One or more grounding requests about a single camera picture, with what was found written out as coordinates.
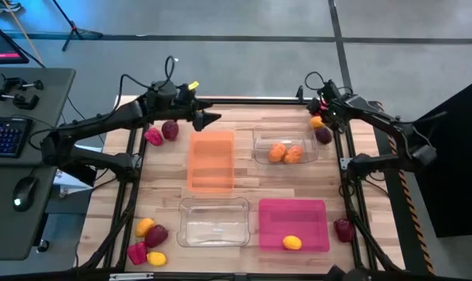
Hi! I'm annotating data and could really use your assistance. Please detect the grey desk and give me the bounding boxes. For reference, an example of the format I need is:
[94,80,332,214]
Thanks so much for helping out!
[0,66,76,262]

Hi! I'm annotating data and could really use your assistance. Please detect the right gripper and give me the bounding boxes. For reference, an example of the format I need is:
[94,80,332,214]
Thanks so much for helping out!
[306,80,348,133]

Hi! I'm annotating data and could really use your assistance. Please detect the black backlit keyboard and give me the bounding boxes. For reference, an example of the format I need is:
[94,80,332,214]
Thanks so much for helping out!
[0,116,32,159]

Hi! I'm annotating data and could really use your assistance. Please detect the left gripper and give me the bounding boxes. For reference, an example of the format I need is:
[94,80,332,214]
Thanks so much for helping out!
[175,87,222,133]

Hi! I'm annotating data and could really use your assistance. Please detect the black desk clamp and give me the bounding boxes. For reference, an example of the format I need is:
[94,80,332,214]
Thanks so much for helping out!
[0,73,44,111]

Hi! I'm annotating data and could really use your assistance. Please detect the dark red toy pepper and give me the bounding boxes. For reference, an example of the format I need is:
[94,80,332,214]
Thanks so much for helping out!
[333,218,355,244]

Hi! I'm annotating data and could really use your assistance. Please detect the dark red toy fruit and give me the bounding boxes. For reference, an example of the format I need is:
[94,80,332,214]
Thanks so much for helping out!
[144,224,169,249]
[161,119,180,142]

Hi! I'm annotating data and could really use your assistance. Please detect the black cable bundle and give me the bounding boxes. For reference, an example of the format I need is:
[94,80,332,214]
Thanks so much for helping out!
[79,194,137,271]
[342,183,404,274]

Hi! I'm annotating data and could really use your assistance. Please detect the thin black desk cable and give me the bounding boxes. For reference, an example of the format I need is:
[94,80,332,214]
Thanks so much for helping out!
[12,95,106,158]

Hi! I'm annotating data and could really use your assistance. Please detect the large clear plastic bin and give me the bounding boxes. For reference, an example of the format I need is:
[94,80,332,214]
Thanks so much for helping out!
[176,197,251,248]

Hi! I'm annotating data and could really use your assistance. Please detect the orange toy fruit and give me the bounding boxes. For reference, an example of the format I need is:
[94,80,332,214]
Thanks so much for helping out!
[284,144,303,165]
[268,142,288,164]

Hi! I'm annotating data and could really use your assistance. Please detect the yellow toy lemon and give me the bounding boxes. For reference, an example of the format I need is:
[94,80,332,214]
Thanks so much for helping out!
[282,235,303,251]
[147,251,168,268]

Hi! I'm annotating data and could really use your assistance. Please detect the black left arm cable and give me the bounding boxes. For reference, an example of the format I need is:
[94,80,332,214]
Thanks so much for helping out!
[118,55,177,114]

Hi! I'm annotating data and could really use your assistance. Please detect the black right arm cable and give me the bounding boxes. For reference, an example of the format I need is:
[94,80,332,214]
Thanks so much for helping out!
[303,70,327,93]

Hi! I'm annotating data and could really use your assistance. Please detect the orange translucent plastic bin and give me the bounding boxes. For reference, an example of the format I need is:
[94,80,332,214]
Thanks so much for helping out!
[186,130,236,194]

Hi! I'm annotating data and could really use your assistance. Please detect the black computer monitor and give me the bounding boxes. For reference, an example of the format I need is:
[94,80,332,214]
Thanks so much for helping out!
[0,15,30,66]

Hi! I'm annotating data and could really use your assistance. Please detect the pink translucent plastic bin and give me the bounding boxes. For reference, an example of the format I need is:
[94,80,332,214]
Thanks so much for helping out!
[257,197,331,253]

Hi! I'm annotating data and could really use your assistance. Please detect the person's shoe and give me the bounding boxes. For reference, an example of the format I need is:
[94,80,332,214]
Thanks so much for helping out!
[0,0,24,15]

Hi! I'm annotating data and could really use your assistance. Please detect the black tripod stand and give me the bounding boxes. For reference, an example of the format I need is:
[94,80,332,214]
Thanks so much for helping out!
[50,0,104,52]

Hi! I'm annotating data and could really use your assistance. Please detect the dark purple toy fruit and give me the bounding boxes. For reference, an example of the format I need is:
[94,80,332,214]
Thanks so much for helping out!
[314,126,333,145]

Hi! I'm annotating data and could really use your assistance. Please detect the thin orange rod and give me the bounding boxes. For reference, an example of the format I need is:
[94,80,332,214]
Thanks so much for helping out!
[1,0,44,63]

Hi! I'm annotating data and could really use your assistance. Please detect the silver metal bracket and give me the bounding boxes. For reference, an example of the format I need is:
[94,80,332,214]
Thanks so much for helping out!
[108,272,154,281]

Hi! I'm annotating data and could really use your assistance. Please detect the small clear plastic bin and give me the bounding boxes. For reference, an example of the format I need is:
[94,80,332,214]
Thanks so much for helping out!
[252,125,321,165]

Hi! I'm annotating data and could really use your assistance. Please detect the white paper sheets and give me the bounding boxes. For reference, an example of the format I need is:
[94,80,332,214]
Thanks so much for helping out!
[54,144,100,197]

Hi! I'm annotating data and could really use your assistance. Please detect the black computer mouse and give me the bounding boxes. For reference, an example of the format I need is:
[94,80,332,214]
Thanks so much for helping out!
[12,175,39,213]

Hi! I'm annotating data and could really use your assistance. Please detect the large black box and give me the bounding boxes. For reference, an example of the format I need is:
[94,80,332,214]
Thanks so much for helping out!
[399,76,472,239]

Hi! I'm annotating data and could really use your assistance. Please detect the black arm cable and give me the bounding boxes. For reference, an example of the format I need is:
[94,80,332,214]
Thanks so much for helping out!
[303,70,327,93]
[118,55,177,114]

